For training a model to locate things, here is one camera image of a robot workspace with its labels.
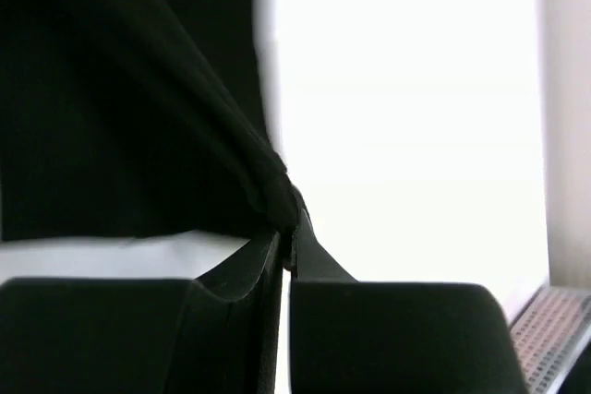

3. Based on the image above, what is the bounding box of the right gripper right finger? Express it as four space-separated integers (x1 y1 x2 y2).
289 212 526 394

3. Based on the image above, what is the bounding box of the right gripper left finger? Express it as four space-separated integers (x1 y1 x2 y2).
1 231 282 393

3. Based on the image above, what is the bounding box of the black skirt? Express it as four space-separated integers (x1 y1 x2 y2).
1 0 298 241

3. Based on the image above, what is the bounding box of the white plastic basket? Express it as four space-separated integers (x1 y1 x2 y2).
511 286 590 394

